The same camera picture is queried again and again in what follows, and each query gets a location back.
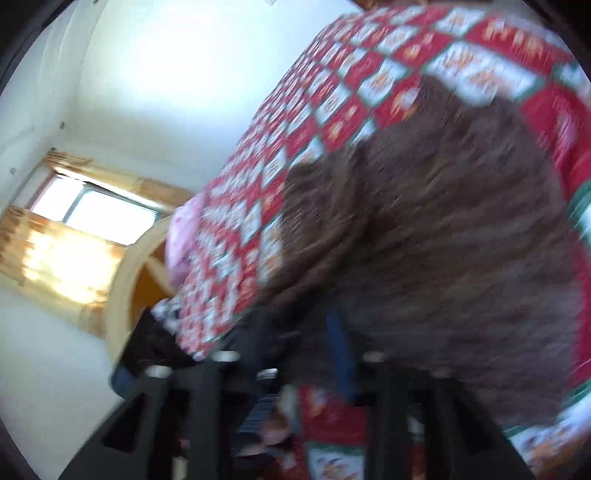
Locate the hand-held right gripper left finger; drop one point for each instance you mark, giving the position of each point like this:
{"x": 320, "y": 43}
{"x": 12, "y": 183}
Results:
{"x": 207, "y": 397}

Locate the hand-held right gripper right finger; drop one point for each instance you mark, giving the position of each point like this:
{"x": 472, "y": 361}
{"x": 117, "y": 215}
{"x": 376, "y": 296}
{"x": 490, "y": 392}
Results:
{"x": 341, "y": 360}

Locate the brown knit sweater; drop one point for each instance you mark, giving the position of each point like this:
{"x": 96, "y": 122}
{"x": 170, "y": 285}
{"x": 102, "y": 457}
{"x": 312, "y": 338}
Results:
{"x": 438, "y": 230}

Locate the dark cloth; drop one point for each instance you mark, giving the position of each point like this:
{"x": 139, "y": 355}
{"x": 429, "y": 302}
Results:
{"x": 147, "y": 341}

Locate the cream wooden headboard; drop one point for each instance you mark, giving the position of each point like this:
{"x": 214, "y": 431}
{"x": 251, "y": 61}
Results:
{"x": 117, "y": 286}

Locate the pink quilt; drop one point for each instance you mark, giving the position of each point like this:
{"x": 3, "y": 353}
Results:
{"x": 182, "y": 240}

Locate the yellow patterned curtain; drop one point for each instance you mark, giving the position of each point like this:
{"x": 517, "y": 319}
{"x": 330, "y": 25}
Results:
{"x": 60, "y": 267}

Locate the window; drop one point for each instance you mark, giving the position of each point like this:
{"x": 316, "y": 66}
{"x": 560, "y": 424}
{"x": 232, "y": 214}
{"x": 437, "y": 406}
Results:
{"x": 106, "y": 212}

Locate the red white printed blanket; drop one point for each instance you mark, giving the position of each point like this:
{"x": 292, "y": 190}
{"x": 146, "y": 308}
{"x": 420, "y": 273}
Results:
{"x": 332, "y": 92}

